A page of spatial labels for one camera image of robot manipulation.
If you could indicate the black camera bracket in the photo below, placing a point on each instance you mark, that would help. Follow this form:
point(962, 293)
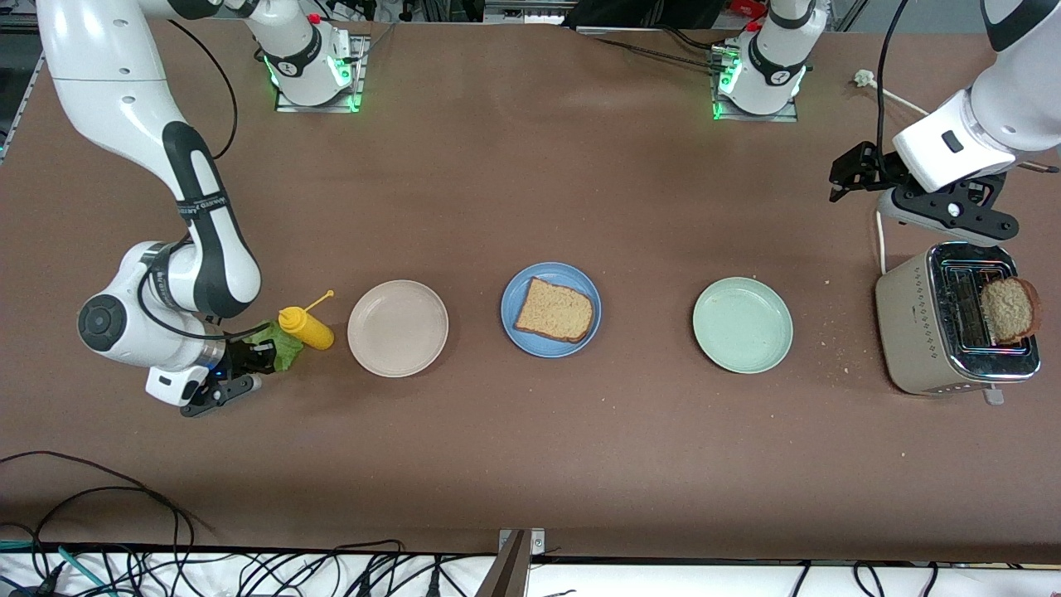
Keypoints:
point(203, 402)
point(990, 222)

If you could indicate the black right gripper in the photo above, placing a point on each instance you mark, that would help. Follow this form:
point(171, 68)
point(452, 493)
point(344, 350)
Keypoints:
point(239, 355)

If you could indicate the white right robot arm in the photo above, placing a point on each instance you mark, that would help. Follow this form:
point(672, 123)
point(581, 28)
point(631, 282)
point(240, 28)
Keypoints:
point(99, 83)

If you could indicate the beige round plate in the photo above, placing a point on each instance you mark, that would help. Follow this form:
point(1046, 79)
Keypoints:
point(398, 329)

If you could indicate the black right camera bracket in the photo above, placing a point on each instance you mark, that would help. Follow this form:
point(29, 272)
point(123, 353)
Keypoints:
point(203, 402)

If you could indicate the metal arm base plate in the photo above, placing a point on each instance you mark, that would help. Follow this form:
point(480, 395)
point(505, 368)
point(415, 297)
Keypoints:
point(787, 117)
point(362, 66)

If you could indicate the black left camera bracket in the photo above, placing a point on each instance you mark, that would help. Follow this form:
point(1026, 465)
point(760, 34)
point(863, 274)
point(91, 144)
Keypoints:
point(990, 222)

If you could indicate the silver metal frame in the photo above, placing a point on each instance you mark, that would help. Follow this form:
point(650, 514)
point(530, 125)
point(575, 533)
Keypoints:
point(530, 12)

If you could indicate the blue round plate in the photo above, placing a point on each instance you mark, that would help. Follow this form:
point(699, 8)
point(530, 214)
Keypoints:
point(514, 290)

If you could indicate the green lettuce leaf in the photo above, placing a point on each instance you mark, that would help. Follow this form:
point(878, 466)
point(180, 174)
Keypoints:
point(286, 352)

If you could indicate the metal corner bracket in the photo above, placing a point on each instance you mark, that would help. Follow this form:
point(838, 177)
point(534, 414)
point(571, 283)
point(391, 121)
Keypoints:
point(537, 543)

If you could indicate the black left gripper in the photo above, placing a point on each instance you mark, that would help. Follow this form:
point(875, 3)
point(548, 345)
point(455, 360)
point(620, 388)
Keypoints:
point(872, 168)

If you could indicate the red object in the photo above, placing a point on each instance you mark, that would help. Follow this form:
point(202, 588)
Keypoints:
point(746, 8)

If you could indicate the brown bread slice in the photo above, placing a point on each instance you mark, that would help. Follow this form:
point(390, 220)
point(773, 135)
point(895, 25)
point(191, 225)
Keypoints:
point(1007, 311)
point(555, 311)

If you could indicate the beige silver toaster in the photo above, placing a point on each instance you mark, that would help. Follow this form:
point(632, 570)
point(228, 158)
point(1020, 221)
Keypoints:
point(908, 332)

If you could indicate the aluminium profile bar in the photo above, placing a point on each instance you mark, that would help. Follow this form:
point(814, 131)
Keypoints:
point(507, 576)

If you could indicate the yellow mustard squeeze bottle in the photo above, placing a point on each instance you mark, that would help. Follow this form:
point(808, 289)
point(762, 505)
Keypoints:
point(311, 330)

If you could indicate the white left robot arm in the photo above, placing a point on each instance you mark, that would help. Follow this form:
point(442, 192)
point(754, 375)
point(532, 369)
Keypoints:
point(1011, 116)

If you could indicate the light green round plate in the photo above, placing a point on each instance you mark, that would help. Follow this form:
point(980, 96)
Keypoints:
point(743, 325)

